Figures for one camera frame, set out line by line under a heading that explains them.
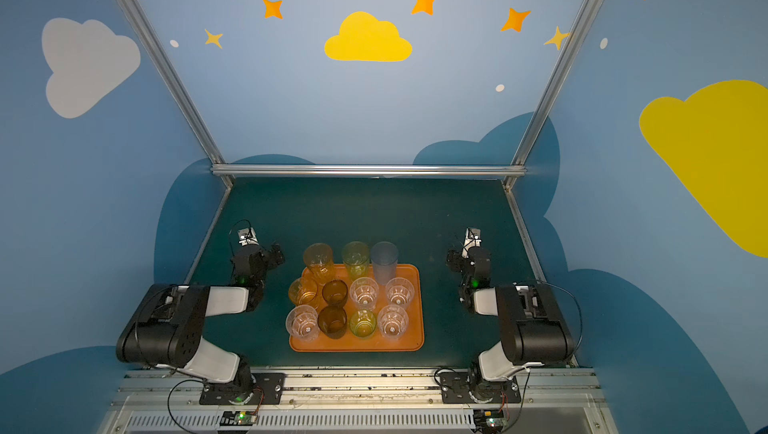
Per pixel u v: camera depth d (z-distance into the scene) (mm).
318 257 902
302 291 888
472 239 806
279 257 885
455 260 865
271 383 753
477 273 723
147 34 787
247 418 703
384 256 883
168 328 458
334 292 883
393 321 848
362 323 839
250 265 720
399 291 878
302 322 840
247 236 817
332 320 824
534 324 469
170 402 675
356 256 899
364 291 888
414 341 824
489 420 711
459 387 748
